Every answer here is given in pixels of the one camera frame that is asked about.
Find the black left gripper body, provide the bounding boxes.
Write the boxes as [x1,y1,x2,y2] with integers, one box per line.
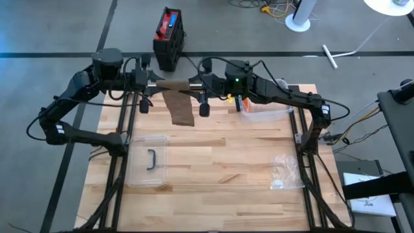
[132,53,153,114]

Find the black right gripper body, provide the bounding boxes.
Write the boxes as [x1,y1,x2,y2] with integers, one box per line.
[199,58,226,118]

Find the brown cloth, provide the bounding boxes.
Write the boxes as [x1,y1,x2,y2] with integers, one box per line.
[147,79,204,128]

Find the clear plastic bag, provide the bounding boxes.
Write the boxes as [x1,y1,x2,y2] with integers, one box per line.
[270,153,305,191]
[241,96,261,114]

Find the clear plastic bin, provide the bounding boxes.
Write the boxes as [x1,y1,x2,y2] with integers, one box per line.
[238,84,294,124]

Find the red and black power station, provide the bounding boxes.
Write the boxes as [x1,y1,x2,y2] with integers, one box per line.
[152,6,186,72]

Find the white floor lamp base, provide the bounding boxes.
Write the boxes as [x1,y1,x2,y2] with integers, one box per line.
[284,0,318,33]

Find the dark grey flat panel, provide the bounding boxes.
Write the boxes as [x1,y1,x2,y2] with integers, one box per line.
[334,159,384,182]

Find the white round side table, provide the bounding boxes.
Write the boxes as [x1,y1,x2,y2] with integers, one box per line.
[321,0,414,69]

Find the white paper sheet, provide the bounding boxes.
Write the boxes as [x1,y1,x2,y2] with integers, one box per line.
[342,172,397,217]

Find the black side stand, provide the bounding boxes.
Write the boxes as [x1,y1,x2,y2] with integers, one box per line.
[342,79,414,233]

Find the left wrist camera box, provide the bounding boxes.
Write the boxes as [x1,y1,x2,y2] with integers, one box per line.
[133,69,149,87]

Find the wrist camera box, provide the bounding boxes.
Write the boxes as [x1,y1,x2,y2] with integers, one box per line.
[133,69,149,87]
[208,74,227,96]

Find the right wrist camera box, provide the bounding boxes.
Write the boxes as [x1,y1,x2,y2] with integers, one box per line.
[208,74,227,96]

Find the black floor cables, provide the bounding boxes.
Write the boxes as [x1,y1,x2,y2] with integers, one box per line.
[228,0,261,9]

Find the clear lid with black handle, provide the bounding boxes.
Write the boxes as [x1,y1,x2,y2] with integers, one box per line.
[125,135,168,188]

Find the yellow floor cable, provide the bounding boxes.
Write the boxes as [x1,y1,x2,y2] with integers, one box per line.
[260,0,292,19]

